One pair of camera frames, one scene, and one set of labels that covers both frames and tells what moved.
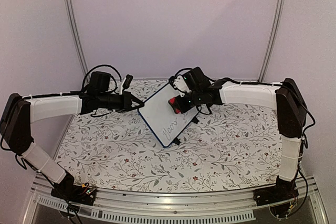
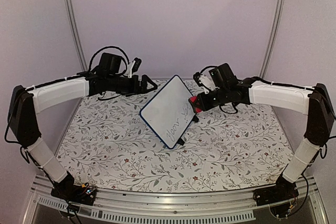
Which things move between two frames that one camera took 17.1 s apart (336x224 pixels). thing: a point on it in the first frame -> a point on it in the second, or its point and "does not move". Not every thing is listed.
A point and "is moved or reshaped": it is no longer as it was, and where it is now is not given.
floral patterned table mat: [232, 148] does not move
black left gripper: [130, 97] -> [137, 89]
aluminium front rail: [118, 205] does not move
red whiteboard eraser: [172, 102] is moved or reshaped
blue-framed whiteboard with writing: [164, 124] does not move
